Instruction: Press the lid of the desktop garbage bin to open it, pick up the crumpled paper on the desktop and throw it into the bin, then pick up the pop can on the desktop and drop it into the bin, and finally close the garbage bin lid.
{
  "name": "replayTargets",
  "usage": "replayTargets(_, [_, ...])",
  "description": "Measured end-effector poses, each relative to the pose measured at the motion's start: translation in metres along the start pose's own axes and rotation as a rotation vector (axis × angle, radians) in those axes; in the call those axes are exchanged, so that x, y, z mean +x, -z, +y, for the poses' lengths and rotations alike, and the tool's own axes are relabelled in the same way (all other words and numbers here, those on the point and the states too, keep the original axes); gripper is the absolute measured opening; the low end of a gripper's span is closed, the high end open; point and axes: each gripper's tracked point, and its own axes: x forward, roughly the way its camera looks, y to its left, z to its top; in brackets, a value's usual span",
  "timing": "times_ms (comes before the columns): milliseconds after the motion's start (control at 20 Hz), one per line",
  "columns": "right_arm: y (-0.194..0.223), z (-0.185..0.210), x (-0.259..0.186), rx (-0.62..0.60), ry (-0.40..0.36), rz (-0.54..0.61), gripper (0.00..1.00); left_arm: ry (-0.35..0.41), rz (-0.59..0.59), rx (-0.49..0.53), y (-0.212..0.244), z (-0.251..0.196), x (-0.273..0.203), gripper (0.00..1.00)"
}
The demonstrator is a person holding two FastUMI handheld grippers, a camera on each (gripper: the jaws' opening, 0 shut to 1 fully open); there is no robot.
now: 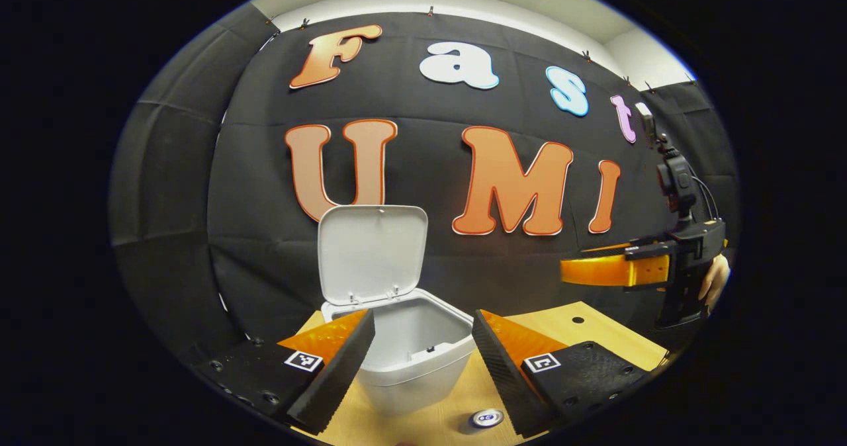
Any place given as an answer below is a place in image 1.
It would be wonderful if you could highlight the wooden desktop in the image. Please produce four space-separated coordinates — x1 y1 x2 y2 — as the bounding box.
291 300 670 446

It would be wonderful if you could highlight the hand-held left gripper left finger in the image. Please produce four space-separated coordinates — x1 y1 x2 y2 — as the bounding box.
192 309 377 435

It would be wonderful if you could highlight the white desktop garbage bin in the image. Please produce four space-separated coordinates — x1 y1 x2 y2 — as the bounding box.
318 204 478 418

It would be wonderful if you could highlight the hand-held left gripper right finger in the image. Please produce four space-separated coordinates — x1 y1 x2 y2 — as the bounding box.
472 309 652 439

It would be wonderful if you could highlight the black cable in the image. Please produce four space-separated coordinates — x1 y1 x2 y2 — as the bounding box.
688 173 721 222

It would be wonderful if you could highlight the black backdrop cloth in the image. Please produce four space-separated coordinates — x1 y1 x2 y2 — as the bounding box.
109 3 740 394

